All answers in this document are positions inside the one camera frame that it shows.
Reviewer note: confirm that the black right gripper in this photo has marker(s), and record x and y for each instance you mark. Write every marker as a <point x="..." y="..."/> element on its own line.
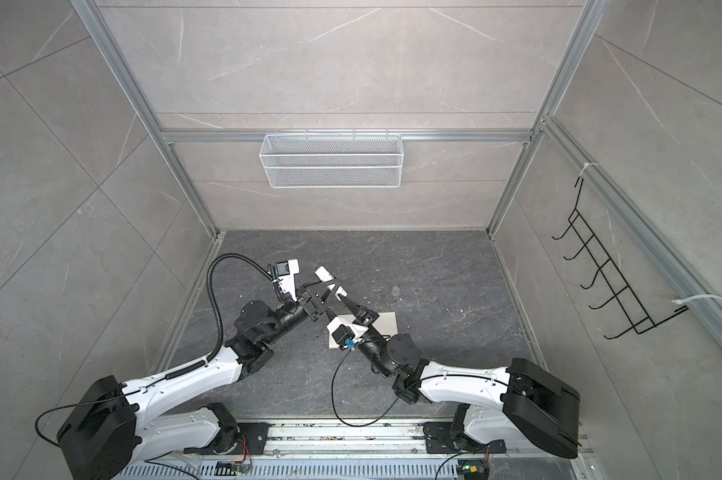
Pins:
<point x="364" y="312"/>

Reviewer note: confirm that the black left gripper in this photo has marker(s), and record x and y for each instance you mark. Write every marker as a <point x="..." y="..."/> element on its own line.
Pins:
<point x="312" y="305"/>

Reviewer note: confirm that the white paper envelope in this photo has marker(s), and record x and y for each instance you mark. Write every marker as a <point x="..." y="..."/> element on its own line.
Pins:
<point x="385" y="324"/>

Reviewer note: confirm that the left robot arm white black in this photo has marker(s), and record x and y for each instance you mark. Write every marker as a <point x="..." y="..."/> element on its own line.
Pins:
<point x="118" y="423"/>

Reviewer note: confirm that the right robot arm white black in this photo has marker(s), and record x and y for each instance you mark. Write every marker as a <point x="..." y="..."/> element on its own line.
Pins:
<point x="494" y="403"/>

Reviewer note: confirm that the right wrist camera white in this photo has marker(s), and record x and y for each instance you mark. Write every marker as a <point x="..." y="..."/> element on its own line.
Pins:
<point x="344" y="333"/>

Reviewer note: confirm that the white wire mesh basket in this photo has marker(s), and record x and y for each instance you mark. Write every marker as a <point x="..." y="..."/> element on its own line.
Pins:
<point x="292" y="162"/>

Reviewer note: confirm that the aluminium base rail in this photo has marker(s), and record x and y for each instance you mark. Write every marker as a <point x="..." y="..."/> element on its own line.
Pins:
<point x="343" y="435"/>

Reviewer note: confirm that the aluminium frame back rail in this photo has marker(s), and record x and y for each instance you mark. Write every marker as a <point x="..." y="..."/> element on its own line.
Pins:
<point x="412" y="135"/>

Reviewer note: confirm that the aluminium frame rail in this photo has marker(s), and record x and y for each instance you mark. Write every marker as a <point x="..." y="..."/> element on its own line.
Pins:
<point x="693" y="293"/>
<point x="412" y="135"/>

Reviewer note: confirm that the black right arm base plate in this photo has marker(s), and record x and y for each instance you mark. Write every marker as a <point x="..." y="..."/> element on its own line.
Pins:
<point x="444" y="437"/>

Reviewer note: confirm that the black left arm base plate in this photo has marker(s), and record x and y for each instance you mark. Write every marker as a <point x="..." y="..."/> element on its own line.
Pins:
<point x="248" y="436"/>

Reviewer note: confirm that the black wire hook rack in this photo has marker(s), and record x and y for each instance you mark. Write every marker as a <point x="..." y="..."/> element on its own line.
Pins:
<point x="608" y="273"/>

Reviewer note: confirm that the grey slotted cable duct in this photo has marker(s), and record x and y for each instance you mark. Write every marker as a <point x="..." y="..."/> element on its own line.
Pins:
<point x="271" y="468"/>

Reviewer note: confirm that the aluminium frame left post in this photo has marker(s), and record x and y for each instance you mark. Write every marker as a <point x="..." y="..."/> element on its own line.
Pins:
<point x="96" y="25"/>

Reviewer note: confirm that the aluminium frame post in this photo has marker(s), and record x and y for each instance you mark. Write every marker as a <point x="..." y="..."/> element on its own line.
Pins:
<point x="590" y="18"/>
<point x="96" y="25"/>

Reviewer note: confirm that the aluminium frame right rail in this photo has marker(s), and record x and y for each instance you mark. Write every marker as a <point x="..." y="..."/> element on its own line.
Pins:
<point x="693" y="293"/>

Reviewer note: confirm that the aluminium frame right post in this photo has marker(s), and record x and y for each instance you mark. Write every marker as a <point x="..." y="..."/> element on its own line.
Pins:
<point x="590" y="18"/>

